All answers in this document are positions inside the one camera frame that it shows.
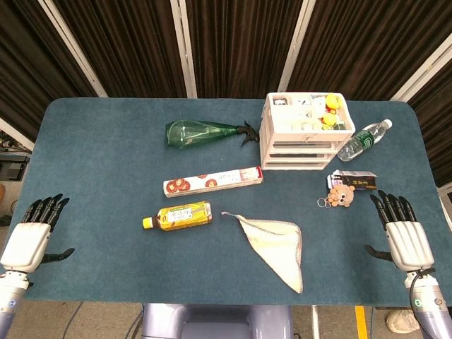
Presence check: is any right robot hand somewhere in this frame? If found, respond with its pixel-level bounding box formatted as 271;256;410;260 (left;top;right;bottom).
364;189;436;273

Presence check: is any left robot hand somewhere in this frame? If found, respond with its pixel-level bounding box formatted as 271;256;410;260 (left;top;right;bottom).
0;193;76;273

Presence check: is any bear keychain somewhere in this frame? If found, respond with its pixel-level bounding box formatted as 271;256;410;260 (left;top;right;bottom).
316;184;357;210

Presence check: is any white drawer organizer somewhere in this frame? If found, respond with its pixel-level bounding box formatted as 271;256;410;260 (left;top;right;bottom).
258;92;357;172

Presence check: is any black electronic equipment box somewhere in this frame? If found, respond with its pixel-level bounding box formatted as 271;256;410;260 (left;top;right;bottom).
0;155;30;182

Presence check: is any white sneaker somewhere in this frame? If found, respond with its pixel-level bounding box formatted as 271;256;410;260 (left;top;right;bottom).
384;309;421;333

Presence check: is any clear water bottle green label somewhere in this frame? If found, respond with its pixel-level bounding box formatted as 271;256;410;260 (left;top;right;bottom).
337;119;393;162

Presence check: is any blue felt table cover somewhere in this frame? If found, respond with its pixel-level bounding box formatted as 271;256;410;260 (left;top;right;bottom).
0;97;452;307

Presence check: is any cream woven dish cloth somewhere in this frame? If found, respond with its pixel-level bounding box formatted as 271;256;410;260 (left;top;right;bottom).
220;210;304;295

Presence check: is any yellow label tea bottle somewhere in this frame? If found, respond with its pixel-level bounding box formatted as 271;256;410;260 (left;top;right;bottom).
142;201;214;232

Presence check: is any long white cling film box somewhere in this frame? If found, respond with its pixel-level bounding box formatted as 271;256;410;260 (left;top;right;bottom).
162;166;264;198

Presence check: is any green plastic spray bottle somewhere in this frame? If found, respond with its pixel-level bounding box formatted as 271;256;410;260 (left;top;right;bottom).
165;119;261;150

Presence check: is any lilac robot torso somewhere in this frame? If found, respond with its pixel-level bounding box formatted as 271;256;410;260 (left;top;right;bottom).
141;302;294;339

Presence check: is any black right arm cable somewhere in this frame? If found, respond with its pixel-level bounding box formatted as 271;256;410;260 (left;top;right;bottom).
408;269;436;309

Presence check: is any white partition frame post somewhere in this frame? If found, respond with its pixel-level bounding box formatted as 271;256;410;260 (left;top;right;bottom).
0;117;35;151
277;0;316;93
37;0;108;98
389;33;452;102
169;0;198;99

